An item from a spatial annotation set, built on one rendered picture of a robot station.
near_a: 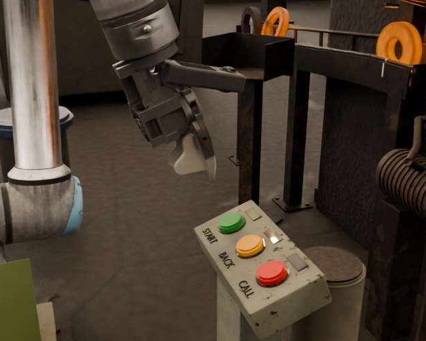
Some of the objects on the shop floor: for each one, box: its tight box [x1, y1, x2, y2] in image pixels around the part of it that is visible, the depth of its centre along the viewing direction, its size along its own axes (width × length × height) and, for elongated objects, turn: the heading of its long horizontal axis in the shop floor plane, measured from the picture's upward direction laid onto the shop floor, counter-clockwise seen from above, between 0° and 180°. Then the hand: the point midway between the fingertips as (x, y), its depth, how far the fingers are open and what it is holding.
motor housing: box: [364, 148, 426, 341], centre depth 139 cm, size 13×22×54 cm, turn 19°
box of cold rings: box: [0, 0, 154, 101], centre depth 387 cm, size 103×83×79 cm
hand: (213, 170), depth 79 cm, fingers closed
